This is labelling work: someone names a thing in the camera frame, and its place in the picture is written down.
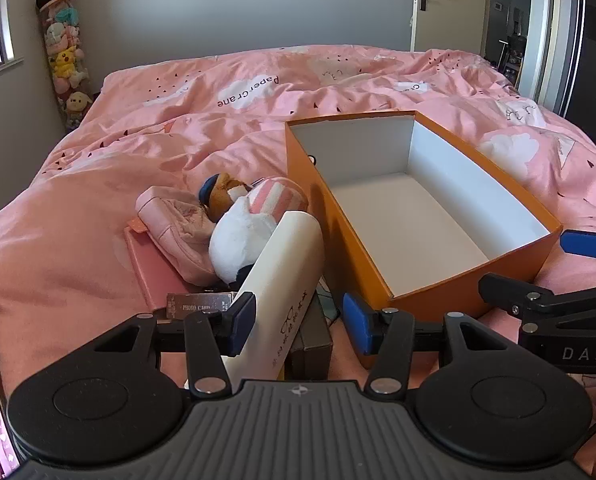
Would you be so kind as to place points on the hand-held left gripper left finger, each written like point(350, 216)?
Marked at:
point(243, 322)

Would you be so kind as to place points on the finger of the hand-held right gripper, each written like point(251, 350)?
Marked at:
point(503, 290)
point(578, 242)

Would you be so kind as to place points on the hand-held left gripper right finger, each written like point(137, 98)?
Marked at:
point(358, 325)

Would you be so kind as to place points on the dark photo card box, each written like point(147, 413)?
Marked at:
point(197, 302)

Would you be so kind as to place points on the grey-brown small box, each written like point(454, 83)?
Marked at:
point(313, 345)

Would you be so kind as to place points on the white long glasses box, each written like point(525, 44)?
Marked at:
point(283, 280)

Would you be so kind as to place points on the white plush toy pink stripes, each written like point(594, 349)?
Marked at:
point(237, 240)

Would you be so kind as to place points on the pink notebook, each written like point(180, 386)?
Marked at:
point(147, 270)

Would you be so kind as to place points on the orange cardboard box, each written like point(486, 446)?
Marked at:
point(428, 210)

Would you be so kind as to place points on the pink fabric pouch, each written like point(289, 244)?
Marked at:
point(177, 225)

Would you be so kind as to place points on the pink printed blanket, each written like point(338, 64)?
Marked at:
point(127, 150)

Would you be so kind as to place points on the white door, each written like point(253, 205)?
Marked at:
point(458, 15)

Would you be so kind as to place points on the clear tube of plush toys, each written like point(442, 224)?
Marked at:
point(65, 60)

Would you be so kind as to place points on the white sliding door frame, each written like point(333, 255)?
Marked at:
point(540, 35)

